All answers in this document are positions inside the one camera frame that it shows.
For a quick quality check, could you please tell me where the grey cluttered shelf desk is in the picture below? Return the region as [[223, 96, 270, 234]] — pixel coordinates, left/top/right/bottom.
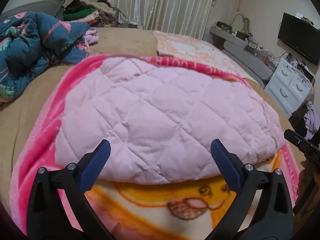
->
[[210, 21, 274, 87]]

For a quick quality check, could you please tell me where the lilac garment on chair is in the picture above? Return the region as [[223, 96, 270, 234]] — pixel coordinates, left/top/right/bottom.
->
[[304, 101, 320, 140]]

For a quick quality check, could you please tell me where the peach patterned blanket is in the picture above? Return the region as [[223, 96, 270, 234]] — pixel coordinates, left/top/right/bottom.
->
[[153, 31, 254, 81]]

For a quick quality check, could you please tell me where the pink quilted jacket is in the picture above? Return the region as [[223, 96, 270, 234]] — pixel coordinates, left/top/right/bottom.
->
[[54, 57, 285, 185]]

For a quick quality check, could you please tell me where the beige striped curtain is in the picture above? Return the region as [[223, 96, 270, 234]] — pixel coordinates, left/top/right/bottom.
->
[[109, 0, 213, 39]]

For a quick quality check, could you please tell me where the navy flamingo print duvet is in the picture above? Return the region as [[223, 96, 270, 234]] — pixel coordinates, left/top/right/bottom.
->
[[1, 11, 89, 103]]

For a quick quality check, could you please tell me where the pile of folded clothes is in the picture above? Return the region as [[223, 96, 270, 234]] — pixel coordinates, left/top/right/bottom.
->
[[63, 0, 119, 28]]

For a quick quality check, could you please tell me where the black flat screen television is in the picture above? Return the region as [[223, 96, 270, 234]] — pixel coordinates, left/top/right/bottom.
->
[[278, 13, 319, 66]]

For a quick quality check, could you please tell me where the white drawer cabinet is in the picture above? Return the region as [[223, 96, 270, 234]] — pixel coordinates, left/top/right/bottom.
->
[[265, 58, 315, 119]]

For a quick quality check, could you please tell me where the grey pillow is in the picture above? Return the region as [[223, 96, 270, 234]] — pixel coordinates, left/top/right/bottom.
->
[[1, 0, 66, 21]]

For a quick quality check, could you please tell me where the person's right hand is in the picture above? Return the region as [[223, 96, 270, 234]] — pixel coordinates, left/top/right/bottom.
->
[[297, 160, 319, 203]]

